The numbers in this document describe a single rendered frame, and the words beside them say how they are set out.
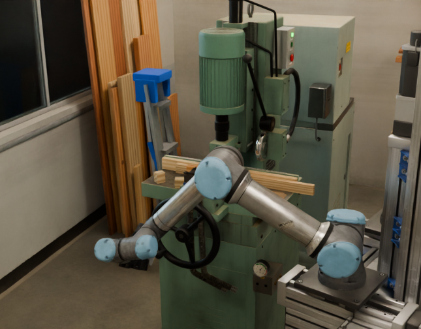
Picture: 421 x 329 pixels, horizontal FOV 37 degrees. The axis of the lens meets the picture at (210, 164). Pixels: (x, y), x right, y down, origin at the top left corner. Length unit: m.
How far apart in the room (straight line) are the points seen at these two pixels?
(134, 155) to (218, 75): 1.73
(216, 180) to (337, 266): 0.42
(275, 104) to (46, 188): 1.72
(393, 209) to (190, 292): 0.99
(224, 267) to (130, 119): 1.64
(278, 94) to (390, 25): 2.20
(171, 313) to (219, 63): 1.10
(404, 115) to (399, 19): 2.65
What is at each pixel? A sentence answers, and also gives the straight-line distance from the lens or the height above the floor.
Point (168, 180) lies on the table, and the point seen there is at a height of 0.90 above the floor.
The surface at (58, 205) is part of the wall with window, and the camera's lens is 3.95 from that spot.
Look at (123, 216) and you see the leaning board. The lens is 4.07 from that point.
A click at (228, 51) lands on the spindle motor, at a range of 2.35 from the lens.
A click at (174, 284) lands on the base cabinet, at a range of 2.70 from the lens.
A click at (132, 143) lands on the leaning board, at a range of 3.98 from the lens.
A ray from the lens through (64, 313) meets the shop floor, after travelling 3.44.
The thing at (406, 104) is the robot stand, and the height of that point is 1.36.
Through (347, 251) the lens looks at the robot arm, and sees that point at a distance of 1.80.
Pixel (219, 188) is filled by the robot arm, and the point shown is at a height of 1.17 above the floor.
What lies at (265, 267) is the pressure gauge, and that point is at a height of 0.67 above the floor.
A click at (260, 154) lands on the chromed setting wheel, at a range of 2.56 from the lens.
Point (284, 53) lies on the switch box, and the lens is 2.63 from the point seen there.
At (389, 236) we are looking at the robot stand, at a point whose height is 0.91.
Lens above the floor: 1.86
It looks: 20 degrees down
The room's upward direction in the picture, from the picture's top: straight up
